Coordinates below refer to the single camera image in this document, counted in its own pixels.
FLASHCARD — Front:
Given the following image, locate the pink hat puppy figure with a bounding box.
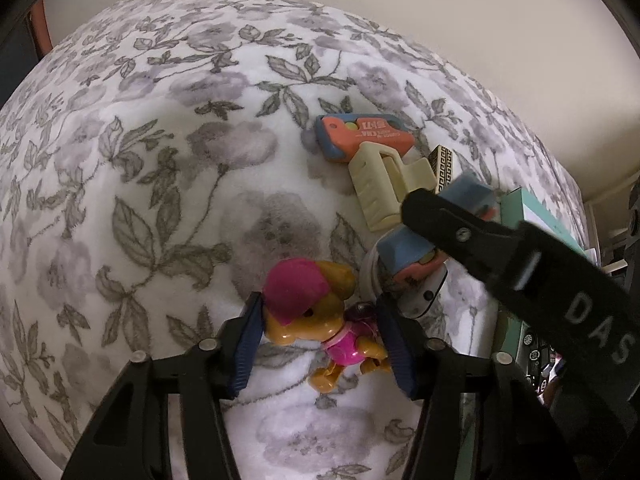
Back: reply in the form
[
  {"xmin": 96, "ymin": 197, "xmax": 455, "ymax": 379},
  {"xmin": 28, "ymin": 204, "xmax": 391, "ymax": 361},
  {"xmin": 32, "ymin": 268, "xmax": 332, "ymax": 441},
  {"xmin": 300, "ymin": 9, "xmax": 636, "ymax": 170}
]
[{"xmin": 262, "ymin": 258, "xmax": 390, "ymax": 394}]

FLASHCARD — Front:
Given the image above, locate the teal white cardboard box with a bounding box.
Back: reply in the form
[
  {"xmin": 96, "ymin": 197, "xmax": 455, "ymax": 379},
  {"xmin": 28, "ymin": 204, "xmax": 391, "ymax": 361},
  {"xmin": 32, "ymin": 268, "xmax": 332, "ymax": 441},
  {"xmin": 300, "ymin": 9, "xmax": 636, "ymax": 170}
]
[{"xmin": 491, "ymin": 188, "xmax": 592, "ymax": 366}]

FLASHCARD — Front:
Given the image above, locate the cream wooden shelf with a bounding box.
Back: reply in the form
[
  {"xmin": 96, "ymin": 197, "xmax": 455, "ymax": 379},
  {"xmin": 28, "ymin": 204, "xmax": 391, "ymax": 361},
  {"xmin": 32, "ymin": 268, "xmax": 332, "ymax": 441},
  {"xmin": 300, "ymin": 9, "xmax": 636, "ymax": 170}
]
[{"xmin": 584, "ymin": 171, "xmax": 639, "ymax": 276}]

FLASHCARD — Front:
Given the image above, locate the gold patterned black box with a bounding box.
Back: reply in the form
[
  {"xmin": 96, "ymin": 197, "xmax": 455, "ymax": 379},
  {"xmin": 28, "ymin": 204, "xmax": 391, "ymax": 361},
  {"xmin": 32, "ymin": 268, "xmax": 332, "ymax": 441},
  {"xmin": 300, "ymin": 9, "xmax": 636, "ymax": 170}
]
[{"xmin": 427, "ymin": 145, "xmax": 464, "ymax": 197}]

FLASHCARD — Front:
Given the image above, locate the cream hair claw clip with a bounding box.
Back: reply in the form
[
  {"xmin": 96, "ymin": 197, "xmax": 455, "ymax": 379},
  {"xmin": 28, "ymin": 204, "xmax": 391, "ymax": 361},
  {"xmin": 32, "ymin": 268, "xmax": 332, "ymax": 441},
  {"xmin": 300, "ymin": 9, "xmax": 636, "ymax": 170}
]
[{"xmin": 348, "ymin": 142, "xmax": 436, "ymax": 232}]

